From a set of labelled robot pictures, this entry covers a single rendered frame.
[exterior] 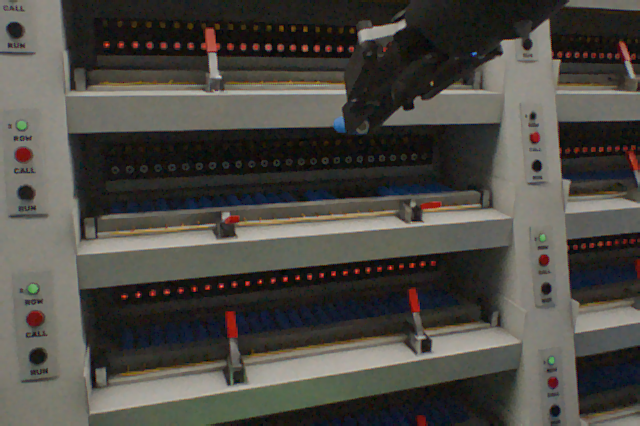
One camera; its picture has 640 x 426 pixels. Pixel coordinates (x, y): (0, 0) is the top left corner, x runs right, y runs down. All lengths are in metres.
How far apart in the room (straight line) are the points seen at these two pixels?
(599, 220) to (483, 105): 0.27
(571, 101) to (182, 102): 0.60
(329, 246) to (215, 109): 0.23
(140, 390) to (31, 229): 0.24
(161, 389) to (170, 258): 0.17
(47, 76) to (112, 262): 0.23
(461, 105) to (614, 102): 0.29
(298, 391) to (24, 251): 0.38
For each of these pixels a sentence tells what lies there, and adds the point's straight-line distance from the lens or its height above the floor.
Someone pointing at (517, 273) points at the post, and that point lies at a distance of 0.90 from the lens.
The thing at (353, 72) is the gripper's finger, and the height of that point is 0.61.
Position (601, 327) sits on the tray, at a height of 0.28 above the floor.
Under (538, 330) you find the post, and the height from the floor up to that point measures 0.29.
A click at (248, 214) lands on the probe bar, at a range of 0.77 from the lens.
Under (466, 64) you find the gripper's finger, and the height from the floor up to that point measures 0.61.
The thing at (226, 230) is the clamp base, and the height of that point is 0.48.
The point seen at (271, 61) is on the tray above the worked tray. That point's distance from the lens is 0.94.
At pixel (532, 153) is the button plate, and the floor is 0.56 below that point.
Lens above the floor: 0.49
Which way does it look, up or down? level
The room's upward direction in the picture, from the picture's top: 4 degrees counter-clockwise
